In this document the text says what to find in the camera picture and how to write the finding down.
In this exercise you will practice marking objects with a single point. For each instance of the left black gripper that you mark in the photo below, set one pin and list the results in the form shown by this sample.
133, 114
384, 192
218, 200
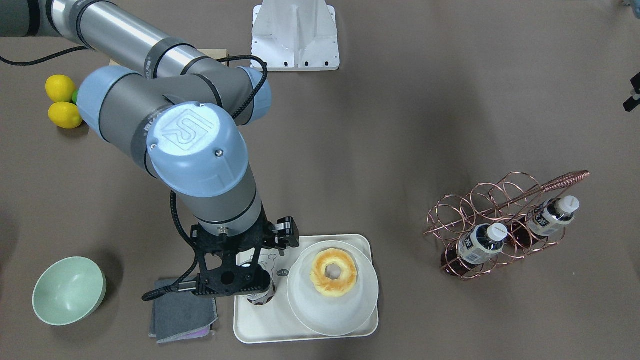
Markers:
631, 104

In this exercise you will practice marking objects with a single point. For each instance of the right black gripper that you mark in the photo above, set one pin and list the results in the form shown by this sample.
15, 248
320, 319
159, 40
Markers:
286, 233

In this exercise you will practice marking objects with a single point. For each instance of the tea bottle rack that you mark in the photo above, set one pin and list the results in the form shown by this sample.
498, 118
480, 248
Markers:
262, 298
545, 220
480, 245

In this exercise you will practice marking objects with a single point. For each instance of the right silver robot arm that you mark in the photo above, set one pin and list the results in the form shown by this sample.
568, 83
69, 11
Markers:
175, 112

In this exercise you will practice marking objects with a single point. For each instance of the cream tray bear drawing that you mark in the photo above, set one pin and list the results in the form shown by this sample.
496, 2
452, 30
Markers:
275, 321

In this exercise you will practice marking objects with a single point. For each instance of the tea bottle front rack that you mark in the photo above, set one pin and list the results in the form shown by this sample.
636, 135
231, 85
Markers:
480, 245

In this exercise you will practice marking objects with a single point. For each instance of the grey folded cloth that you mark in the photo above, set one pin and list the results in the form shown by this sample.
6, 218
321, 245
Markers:
182, 316

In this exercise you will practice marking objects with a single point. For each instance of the white round plate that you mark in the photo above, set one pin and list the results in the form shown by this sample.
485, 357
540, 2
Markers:
332, 316

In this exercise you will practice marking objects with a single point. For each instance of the mint green bowl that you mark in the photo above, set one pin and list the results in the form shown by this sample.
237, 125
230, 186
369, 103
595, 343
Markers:
69, 291

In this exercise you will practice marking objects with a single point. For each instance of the bamboo cutting board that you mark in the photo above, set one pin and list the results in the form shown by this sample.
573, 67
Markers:
213, 53

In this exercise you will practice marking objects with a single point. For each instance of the yellow lemon lower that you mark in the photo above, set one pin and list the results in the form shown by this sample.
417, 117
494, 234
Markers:
65, 115

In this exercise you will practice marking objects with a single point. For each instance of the yellow lemon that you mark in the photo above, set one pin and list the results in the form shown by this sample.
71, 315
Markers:
65, 115
60, 88

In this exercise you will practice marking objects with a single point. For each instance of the yellow lemon upper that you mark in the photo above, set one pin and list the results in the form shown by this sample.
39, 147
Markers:
60, 88

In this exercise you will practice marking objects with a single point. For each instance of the glazed ring donut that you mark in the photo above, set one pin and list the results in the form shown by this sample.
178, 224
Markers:
333, 273

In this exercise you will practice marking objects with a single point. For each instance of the copper wire bottle rack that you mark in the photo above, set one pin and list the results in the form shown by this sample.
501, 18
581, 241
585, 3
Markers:
510, 201

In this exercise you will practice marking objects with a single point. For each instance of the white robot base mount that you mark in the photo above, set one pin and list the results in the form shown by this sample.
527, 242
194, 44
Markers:
295, 35

